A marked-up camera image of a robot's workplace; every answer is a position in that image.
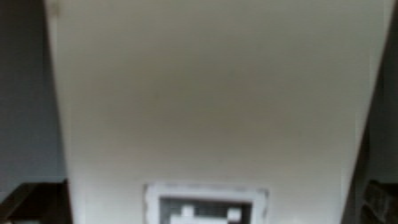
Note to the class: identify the white block with tags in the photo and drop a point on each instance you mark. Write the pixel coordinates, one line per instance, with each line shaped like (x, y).
(213, 92)

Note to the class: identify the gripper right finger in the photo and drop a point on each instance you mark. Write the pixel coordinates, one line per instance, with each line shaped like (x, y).
(378, 209)

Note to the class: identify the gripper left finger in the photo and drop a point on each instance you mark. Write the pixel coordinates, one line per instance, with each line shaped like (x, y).
(35, 205)

